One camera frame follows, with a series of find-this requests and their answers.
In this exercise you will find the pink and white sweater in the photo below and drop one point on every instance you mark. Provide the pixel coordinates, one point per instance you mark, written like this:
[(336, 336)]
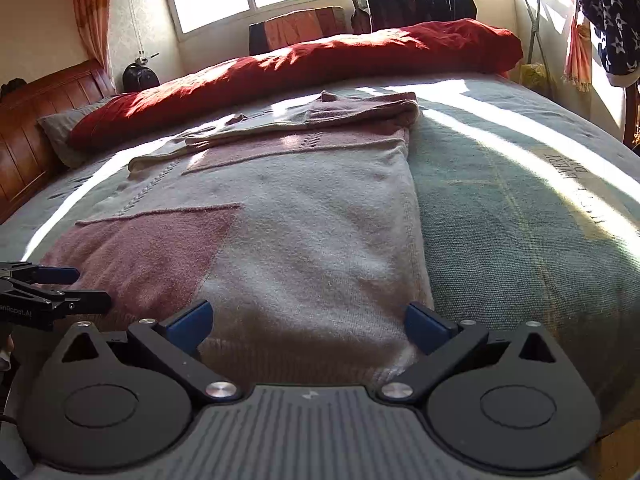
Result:
[(302, 231)]

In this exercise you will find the yellow green bag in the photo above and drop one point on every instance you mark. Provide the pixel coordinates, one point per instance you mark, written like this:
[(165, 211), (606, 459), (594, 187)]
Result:
[(533, 76)]

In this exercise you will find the black bag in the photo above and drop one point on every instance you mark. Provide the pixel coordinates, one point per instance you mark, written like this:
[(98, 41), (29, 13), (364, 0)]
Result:
[(137, 76)]

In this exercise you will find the wooden headboard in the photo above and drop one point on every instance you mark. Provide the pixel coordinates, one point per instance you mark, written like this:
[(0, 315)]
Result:
[(28, 161)]

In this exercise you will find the person's left hand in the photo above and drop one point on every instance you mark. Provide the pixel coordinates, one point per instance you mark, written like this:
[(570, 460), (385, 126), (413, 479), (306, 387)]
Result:
[(7, 348)]

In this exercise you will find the navy star-pattern garment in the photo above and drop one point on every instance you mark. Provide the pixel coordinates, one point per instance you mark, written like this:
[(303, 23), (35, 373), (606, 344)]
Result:
[(617, 26)]

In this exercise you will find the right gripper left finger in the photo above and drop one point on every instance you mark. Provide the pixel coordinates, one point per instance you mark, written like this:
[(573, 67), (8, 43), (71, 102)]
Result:
[(171, 345)]

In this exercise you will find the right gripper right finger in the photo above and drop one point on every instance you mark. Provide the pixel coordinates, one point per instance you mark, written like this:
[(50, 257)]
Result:
[(443, 345)]

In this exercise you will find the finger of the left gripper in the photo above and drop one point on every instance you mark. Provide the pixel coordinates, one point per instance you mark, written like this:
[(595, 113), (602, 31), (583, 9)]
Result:
[(30, 273), (31, 306)]

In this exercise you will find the orange left curtain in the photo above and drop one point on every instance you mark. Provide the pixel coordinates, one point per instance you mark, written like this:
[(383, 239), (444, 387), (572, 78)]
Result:
[(92, 18)]

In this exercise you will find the red duvet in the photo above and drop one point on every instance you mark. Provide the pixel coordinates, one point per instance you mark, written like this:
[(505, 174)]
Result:
[(238, 81)]

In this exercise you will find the wooden chair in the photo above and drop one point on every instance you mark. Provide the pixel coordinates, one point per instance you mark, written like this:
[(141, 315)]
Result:
[(631, 121)]

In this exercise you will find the grey pillow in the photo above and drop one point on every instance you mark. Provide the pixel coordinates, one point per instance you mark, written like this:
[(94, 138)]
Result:
[(57, 127)]

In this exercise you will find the green plaid bed blanket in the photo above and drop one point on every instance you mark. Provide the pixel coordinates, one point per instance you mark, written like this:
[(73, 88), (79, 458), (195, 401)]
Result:
[(527, 212)]

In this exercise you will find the orange hanging cloth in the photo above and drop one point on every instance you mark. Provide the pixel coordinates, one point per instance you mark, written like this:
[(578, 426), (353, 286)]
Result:
[(294, 27)]

